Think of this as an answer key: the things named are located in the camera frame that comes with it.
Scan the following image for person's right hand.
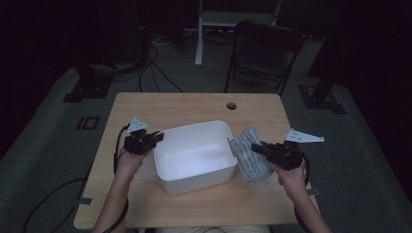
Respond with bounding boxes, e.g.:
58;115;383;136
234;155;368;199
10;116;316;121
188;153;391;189
271;163;308;198

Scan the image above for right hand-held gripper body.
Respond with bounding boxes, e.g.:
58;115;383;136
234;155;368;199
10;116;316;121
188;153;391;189
265;128;326;172

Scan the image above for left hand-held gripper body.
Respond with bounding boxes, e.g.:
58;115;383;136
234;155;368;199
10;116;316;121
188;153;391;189
122;116;157;155

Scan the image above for white metal desk frame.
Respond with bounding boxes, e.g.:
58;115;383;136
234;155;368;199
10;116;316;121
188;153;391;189
193;0;283;68

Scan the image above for black stand with base plate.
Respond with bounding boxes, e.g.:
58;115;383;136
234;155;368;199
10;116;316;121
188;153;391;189
62;62;115;104
297;0;347;115

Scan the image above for left hand-held gripper cable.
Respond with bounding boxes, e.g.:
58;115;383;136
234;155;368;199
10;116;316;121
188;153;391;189
21;124;131;233

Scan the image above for black floor cables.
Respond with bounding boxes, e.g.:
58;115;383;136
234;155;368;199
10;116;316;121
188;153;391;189
137;42;185;94

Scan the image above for grey knitted cloth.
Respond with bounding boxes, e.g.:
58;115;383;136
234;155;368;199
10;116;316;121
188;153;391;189
227;125;275;186

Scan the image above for person's left hand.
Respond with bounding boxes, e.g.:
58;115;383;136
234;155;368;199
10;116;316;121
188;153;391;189
115;150;151;184

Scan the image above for white plastic bin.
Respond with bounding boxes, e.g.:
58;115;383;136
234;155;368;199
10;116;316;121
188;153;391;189
153;119;239;196

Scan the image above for black folding chair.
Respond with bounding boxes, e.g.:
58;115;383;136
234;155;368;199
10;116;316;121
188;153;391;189
223;18;305;97

